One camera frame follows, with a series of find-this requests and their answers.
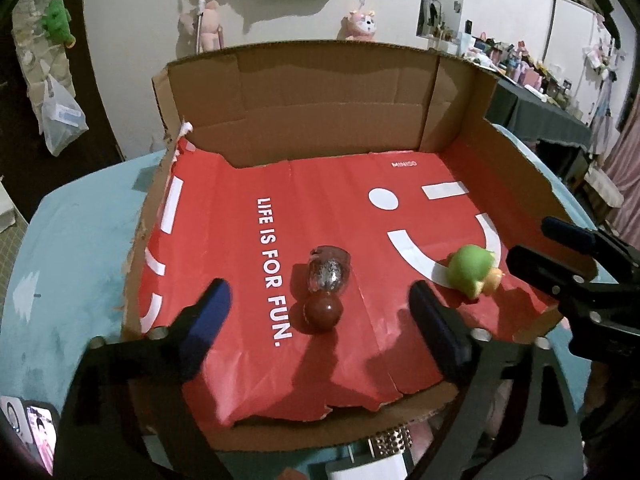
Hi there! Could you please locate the glass bottle brown round cap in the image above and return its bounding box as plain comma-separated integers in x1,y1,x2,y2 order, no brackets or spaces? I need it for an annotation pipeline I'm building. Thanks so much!
303,245,350,333

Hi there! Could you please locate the green duck toy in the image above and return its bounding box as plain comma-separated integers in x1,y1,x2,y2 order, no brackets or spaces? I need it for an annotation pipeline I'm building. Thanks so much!
446,245,503,300

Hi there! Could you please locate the smartphone with white case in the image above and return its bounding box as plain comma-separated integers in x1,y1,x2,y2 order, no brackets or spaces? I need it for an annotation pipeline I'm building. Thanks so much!
1,396,60,477

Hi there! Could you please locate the teal blanket table cover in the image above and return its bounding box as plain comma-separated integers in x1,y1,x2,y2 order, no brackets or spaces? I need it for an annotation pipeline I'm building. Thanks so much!
0,123,616,480

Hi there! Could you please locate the red Miniso paper sheet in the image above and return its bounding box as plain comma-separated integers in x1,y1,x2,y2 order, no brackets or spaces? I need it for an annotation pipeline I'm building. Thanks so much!
139,140,552,431

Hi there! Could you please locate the dark cloth covered table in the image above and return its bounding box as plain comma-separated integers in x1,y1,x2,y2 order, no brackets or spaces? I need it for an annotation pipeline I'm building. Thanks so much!
485,79,592,150

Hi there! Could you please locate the white plastic bag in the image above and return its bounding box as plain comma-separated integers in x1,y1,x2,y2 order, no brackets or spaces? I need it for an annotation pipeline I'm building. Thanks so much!
41,75,89,156

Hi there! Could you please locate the brown cardboard box tray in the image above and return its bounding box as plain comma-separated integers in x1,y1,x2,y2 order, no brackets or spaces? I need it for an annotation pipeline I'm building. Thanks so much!
122,40,596,452

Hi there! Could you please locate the pink bear plush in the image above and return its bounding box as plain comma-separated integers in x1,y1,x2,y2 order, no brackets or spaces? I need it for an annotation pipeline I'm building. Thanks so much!
344,10,378,42

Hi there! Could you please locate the pink plush left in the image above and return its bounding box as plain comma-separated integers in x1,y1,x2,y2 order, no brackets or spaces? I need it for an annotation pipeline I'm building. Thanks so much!
180,0,224,54

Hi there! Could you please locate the green frog plush hanging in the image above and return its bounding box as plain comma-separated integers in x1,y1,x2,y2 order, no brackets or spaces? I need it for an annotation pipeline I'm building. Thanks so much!
41,0,76,49

